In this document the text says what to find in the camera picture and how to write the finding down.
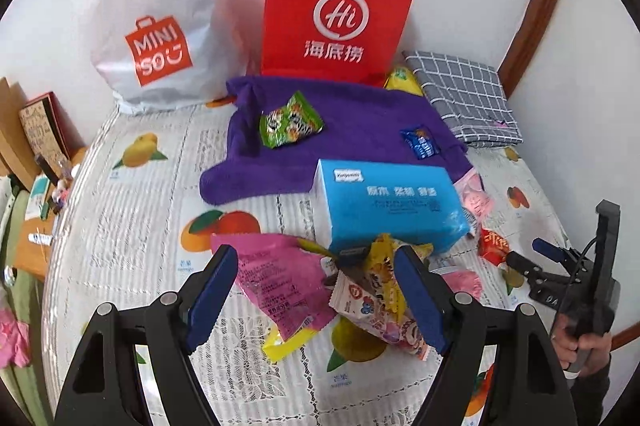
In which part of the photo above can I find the red framed box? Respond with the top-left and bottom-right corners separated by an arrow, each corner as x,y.
19,92 -> 72,162

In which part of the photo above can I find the person's right hand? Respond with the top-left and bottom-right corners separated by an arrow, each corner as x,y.
551,312 -> 613,372

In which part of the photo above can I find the purple towel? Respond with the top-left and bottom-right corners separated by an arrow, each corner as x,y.
199,75 -> 473,207

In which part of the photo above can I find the wooden door frame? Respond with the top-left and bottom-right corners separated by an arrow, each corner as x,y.
500,0 -> 640,353

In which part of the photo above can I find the small blue snack packet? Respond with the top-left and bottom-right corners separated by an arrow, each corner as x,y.
401,126 -> 442,161

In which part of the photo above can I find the brown cardboard box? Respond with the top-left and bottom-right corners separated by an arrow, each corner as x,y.
0,76 -> 42,189

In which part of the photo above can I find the white berry print snack packet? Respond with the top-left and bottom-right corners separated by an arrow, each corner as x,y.
328,273 -> 432,361

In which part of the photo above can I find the green cloth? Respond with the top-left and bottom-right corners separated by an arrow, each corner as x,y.
0,176 -> 55,426

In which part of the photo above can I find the white plastic shopping bag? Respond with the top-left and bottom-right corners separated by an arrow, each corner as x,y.
75,0 -> 246,116

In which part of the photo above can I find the yellow snack bag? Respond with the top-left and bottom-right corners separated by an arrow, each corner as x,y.
384,65 -> 425,97

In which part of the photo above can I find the teal small box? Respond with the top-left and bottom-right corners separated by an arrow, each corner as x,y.
26,175 -> 52,221

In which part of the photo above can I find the light pink round-print snack packet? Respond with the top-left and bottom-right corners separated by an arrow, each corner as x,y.
454,171 -> 496,229

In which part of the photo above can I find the yellow green snack packet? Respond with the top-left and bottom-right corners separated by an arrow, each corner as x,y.
263,325 -> 321,363

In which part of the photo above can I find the wooden side table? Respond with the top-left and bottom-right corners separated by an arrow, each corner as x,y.
12,146 -> 90,283

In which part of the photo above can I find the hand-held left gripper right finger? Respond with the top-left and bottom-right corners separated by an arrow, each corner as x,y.
392,245 -> 578,426

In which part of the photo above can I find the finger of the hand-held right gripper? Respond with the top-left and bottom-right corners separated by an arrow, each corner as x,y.
531,237 -> 583,266
504,251 -> 547,291

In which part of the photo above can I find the plain pink snack packet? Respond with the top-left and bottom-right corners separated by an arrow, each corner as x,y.
434,267 -> 484,303

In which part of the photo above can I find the magenta snack packet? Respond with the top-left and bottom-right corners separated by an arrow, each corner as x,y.
210,232 -> 338,343

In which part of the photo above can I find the person's right forearm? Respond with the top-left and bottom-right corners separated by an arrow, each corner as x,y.
564,350 -> 615,426

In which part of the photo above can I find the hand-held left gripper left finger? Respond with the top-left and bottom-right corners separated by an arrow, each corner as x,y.
54,245 -> 240,426

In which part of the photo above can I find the small red white snack packet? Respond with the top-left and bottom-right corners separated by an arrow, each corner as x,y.
476,227 -> 512,268

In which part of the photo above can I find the fruit printed bed mat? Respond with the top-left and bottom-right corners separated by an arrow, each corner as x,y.
42,96 -> 603,426

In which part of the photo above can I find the blue tissue pack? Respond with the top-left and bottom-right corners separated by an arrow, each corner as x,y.
314,158 -> 473,257

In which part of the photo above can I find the pink cloth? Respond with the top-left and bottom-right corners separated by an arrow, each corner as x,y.
0,310 -> 32,369

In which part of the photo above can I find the grey checked cloth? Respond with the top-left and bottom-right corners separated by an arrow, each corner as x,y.
402,50 -> 523,148

